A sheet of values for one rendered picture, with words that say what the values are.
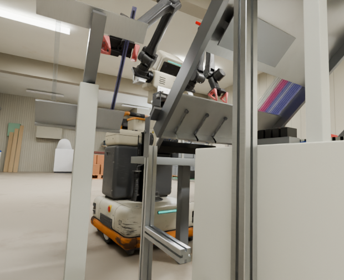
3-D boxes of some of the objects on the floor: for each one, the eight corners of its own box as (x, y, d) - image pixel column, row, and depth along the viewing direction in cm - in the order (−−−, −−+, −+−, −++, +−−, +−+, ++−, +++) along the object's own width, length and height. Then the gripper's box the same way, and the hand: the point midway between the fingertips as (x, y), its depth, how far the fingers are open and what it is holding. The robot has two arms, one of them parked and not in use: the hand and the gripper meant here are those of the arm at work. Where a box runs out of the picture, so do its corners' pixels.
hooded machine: (71, 172, 939) (74, 140, 953) (72, 173, 887) (75, 139, 901) (53, 171, 909) (56, 139, 922) (52, 173, 857) (56, 138, 870)
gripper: (131, 53, 98) (138, 69, 87) (97, 44, 91) (101, 60, 81) (135, 38, 94) (144, 52, 84) (101, 27, 87) (105, 41, 77)
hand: (123, 55), depth 83 cm, fingers open, 9 cm apart
